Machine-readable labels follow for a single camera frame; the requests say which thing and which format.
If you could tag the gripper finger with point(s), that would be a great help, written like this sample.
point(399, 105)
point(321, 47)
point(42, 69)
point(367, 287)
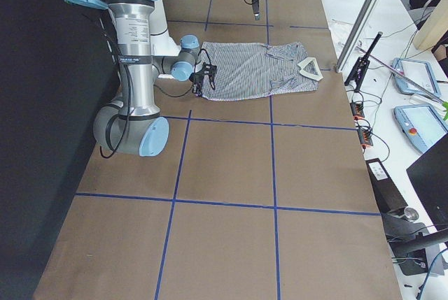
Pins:
point(256, 10)

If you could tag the striped polo shirt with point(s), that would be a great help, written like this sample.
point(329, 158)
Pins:
point(254, 70)

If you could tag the black monitor arm base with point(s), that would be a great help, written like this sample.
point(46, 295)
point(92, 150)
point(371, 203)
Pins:
point(413, 246)

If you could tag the orange black USB hub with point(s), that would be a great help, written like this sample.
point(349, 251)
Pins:
point(357, 110)

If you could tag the silver metal rod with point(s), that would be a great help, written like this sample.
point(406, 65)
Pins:
point(405, 78)

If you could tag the upper teach pendant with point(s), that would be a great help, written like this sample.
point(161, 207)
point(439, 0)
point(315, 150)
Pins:
point(418, 71)

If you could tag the teach pendant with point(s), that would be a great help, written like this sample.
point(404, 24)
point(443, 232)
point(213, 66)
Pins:
point(421, 124)
point(418, 71)

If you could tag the beige wooden board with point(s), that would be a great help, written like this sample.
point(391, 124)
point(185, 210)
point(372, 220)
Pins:
point(434, 28)

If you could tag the lower teach pendant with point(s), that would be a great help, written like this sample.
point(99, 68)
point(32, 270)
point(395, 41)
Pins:
point(421, 124)

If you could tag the black box with label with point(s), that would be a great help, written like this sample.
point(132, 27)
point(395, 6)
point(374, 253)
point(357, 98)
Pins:
point(386, 193)

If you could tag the black monitor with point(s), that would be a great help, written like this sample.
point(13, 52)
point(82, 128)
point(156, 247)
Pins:
point(428, 176)

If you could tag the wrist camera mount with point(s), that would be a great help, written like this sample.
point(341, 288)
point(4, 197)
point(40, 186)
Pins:
point(210, 71)

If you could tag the black camera stand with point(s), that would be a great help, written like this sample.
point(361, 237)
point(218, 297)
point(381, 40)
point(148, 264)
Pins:
point(360, 68)

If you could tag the aluminium frame post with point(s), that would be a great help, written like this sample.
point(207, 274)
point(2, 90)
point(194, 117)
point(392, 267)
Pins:
point(361, 21)

